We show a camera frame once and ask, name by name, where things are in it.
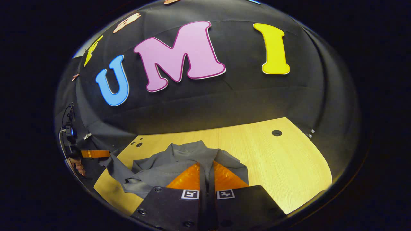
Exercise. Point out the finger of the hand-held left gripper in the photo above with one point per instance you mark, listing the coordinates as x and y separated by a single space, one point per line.
95 154

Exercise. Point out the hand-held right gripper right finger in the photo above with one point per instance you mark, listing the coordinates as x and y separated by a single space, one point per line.
213 208

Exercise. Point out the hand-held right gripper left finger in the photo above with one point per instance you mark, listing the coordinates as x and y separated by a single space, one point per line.
196 208

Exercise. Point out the grey button-up shirt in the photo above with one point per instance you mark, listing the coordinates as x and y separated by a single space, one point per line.
160 173

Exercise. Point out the white clip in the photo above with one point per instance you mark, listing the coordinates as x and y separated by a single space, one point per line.
87 136
311 133

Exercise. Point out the orange clip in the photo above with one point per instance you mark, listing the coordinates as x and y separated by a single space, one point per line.
75 77

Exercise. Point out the black backdrop cloth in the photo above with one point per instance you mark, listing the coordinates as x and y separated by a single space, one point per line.
244 96

